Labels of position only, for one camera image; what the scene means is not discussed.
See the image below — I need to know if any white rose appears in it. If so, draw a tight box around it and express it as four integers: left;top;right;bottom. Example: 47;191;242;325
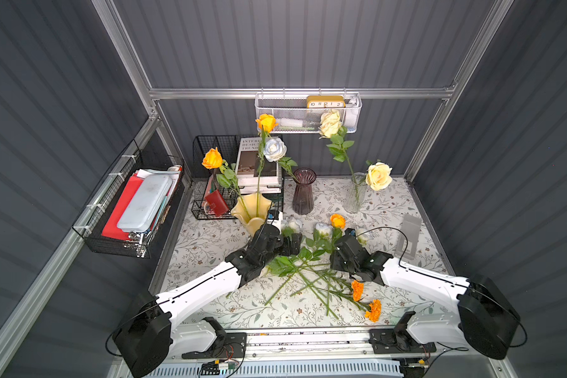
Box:
314;222;333;239
286;217;303;233

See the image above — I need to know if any orange rose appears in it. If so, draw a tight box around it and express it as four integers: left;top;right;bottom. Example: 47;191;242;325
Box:
255;114;277;193
202;147;247;211
330;214;347;229

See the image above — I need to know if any red leather wallet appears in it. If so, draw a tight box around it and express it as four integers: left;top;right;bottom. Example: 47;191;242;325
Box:
203;191;229;217

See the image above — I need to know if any grey packet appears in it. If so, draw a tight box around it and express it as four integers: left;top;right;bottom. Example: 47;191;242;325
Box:
395;214;421;261

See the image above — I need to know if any cream rose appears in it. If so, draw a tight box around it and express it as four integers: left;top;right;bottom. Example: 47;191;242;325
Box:
321;109;340;125
354;162;393;192
319;121;355;177

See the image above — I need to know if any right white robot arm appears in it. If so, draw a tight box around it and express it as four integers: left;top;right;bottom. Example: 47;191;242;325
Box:
331;229;524;360

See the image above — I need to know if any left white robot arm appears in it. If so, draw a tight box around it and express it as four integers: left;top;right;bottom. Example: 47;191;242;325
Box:
108;224;302;377

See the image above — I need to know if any yellow wavy glass vase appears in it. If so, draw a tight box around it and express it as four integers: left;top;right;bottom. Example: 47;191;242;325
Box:
231;192;273;236

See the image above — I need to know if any clear glass vase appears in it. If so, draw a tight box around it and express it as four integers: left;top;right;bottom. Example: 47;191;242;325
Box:
343;173;369;214

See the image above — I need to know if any purple ribbed glass vase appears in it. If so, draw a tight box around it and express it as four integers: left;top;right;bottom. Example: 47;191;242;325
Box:
292;168;317;215

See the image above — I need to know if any floral patterned table mat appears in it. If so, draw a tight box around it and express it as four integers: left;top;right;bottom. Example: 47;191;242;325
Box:
159;177;468;330

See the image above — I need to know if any light blue flat case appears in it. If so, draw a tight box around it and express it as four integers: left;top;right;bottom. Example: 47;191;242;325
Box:
117;172;172;233

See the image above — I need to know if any red folder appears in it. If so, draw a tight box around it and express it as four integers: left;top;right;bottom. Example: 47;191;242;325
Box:
101;173;143;240

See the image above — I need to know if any black wire desk organizer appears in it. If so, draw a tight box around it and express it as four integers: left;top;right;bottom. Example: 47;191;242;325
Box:
192;135;284;221

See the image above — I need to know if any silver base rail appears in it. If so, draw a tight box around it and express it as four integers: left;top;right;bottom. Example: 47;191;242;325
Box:
149;326;517;377

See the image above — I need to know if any white wire hanging basket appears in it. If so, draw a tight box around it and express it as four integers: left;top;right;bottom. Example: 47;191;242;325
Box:
254;91;363;135

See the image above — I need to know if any black wire side basket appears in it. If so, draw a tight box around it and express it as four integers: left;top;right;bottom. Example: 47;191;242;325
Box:
72;142;184;258

